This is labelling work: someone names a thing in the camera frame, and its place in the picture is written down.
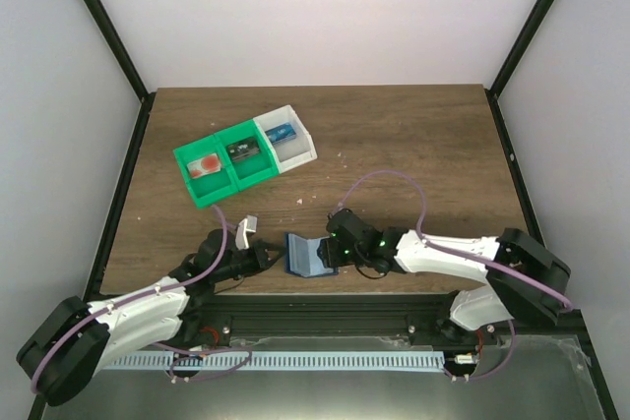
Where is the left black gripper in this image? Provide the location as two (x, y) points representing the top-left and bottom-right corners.
(214, 240), (287, 283)

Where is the blue leather card holder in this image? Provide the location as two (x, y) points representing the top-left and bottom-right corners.
(284, 233), (339, 278)

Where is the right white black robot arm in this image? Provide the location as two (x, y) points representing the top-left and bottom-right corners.
(318, 209), (574, 344)

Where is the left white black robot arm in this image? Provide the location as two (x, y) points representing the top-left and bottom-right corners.
(17, 229), (285, 406)

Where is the white red credit card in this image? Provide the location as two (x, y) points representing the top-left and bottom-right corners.
(187, 153), (222, 179)

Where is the black credit card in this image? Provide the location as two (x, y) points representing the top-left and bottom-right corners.
(225, 137), (260, 163)

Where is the blue credit card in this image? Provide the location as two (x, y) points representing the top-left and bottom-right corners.
(265, 122), (296, 146)

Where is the middle green bin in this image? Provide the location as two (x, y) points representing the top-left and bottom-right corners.
(217, 119), (279, 191)

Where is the green bin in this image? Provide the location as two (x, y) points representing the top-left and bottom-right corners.
(173, 135), (237, 209)
(217, 119), (279, 191)

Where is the left green bin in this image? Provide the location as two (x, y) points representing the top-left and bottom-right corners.
(173, 135), (237, 209)

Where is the grey metal sheet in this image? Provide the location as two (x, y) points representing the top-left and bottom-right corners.
(42, 335), (607, 419)

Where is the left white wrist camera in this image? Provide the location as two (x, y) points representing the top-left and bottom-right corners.
(235, 214), (258, 250)

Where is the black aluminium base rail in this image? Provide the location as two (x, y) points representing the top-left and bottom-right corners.
(63, 294), (585, 350)

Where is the light blue slotted cable duct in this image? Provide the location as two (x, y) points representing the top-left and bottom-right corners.
(106, 351), (444, 373)

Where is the left black side rail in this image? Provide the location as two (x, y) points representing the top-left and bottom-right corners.
(83, 91), (157, 302)

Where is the black side rail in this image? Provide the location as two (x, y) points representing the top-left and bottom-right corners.
(484, 89), (565, 311)
(83, 91), (157, 302)

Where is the right black side rail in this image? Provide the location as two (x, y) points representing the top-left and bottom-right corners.
(484, 89), (565, 311)

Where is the left black frame post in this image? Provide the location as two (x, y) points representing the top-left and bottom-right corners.
(83, 0), (150, 102)

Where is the black frame post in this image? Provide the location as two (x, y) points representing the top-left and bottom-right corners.
(83, 0), (150, 102)
(488, 0), (555, 97)

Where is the right black frame post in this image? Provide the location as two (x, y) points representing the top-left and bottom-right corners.
(488, 0), (555, 97)

